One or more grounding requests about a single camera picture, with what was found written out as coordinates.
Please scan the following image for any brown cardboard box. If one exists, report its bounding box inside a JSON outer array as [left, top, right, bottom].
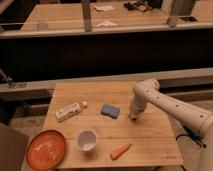
[[0, 123, 28, 171]]

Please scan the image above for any blue sponge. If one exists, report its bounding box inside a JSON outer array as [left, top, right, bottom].
[[101, 103, 120, 119]]

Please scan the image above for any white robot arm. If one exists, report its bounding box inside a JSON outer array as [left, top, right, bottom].
[[129, 78, 213, 171]]

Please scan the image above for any grey metal post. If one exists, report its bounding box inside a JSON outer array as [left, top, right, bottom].
[[167, 0, 197, 27], [81, 0, 92, 32]]

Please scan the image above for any orange carrot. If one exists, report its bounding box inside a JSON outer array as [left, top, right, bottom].
[[111, 143, 132, 160]]

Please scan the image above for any white paper sheet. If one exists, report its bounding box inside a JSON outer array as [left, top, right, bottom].
[[94, 5, 115, 11]]

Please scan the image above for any orange plate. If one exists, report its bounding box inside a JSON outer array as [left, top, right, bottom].
[[26, 130, 66, 171]]

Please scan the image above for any white paper cup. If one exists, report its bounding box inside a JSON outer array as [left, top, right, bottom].
[[76, 130, 97, 154]]

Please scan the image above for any black tools pile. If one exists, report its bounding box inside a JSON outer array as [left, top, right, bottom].
[[123, 0, 152, 13]]

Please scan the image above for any crumpled white tissue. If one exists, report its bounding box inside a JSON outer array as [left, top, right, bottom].
[[97, 20, 117, 27]]

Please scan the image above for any grey right metal post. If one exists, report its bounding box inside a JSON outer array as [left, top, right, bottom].
[[167, 0, 197, 27]]

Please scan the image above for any black cable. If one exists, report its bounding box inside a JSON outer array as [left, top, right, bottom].
[[175, 128, 206, 150]]

